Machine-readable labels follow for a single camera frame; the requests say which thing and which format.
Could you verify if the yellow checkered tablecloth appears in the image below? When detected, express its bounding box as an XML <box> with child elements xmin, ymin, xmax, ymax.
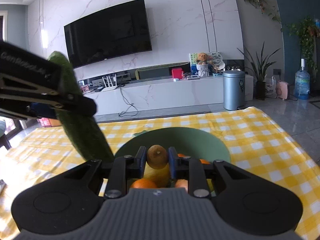
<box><xmin>1</xmin><ymin>107</ymin><xmax>319</xmax><ymax>239</ymax></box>

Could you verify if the brown longan fruit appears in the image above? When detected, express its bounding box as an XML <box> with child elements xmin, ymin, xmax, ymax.
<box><xmin>146</xmin><ymin>145</ymin><xmax>168</xmax><ymax>170</ymax></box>

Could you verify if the pink piggy heater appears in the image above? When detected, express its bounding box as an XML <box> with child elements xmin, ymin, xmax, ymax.
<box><xmin>276</xmin><ymin>80</ymin><xmax>290</xmax><ymax>100</ymax></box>

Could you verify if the hanging vine plant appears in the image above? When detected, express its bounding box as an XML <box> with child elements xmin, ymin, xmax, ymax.
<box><xmin>244</xmin><ymin>0</ymin><xmax>319</xmax><ymax>73</ymax></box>

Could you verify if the stack of books and boxes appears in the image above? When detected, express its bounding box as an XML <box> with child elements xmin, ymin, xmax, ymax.
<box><xmin>37</xmin><ymin>118</ymin><xmax>61</xmax><ymax>127</ymax></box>

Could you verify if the blue water jug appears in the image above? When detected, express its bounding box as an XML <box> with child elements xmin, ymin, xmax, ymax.
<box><xmin>294</xmin><ymin>58</ymin><xmax>310</xmax><ymax>100</ymax></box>

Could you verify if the red box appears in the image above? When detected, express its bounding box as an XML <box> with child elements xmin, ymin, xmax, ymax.
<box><xmin>171</xmin><ymin>67</ymin><xmax>184</xmax><ymax>80</ymax></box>

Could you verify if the black wall television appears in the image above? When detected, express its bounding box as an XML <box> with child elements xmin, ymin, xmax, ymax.
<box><xmin>64</xmin><ymin>0</ymin><xmax>152</xmax><ymax>68</ymax></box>

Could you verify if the potted snake plant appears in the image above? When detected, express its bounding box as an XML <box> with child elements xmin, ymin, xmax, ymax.
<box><xmin>238</xmin><ymin>42</ymin><xmax>280</xmax><ymax>100</ymax></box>

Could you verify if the orange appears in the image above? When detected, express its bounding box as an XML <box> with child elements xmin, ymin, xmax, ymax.
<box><xmin>130</xmin><ymin>178</ymin><xmax>157</xmax><ymax>189</ymax></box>

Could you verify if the green yellow pear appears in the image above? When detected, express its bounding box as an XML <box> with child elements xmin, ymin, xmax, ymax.
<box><xmin>143</xmin><ymin>164</ymin><xmax>171</xmax><ymax>187</ymax></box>

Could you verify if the white paper fan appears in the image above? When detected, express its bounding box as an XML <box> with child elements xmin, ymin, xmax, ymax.
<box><xmin>208</xmin><ymin>51</ymin><xmax>225</xmax><ymax>73</ymax></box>

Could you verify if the white wifi router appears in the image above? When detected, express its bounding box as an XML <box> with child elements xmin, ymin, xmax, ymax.
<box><xmin>101</xmin><ymin>75</ymin><xmax>118</xmax><ymax>92</ymax></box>

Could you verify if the green cushioned chair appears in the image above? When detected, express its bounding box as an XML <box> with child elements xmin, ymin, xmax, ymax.
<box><xmin>0</xmin><ymin>120</ymin><xmax>11</xmax><ymax>150</ymax></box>

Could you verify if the green plastic bowl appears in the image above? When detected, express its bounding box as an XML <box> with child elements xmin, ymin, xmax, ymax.
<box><xmin>113</xmin><ymin>127</ymin><xmax>232</xmax><ymax>196</ymax></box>

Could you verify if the silver trash can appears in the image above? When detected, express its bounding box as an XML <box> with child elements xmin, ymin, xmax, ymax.
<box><xmin>223</xmin><ymin>70</ymin><xmax>245</xmax><ymax>111</ymax></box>

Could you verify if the teddy bear toy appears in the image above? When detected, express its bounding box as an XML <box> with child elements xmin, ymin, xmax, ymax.
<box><xmin>196</xmin><ymin>53</ymin><xmax>208</xmax><ymax>64</ymax></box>

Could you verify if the green cucumber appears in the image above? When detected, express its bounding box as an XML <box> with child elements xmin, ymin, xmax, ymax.
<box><xmin>48</xmin><ymin>51</ymin><xmax>114</xmax><ymax>163</ymax></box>

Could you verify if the black power cable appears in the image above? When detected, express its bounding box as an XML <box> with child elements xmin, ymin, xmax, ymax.
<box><xmin>118</xmin><ymin>86</ymin><xmax>139</xmax><ymax>118</ymax></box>

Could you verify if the white marble tv cabinet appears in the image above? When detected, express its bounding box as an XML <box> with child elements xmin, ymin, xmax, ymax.
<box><xmin>82</xmin><ymin>76</ymin><xmax>226</xmax><ymax>117</ymax></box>

